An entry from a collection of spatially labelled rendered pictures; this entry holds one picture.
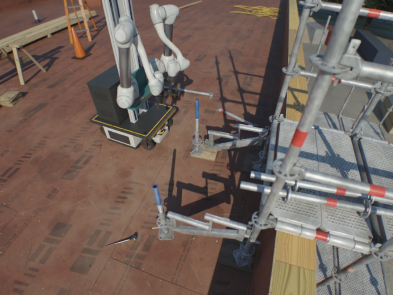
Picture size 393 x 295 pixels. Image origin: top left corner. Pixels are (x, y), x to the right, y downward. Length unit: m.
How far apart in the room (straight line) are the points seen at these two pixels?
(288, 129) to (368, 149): 0.70
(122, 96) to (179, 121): 1.34
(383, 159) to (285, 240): 1.18
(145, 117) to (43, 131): 1.69
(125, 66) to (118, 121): 0.96
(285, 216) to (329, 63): 0.99
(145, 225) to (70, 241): 0.73
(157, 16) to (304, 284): 2.43
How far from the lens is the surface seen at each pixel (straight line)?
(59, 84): 5.12
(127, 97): 2.10
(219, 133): 2.41
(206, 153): 2.71
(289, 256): 1.44
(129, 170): 2.68
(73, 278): 2.28
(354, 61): 0.77
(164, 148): 2.84
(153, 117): 2.83
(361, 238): 1.64
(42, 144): 3.60
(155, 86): 2.03
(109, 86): 2.57
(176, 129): 3.10
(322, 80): 0.78
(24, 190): 3.10
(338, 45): 0.74
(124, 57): 1.97
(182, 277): 2.04
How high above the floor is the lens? 1.98
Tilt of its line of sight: 45 degrees down
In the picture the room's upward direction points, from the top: straight up
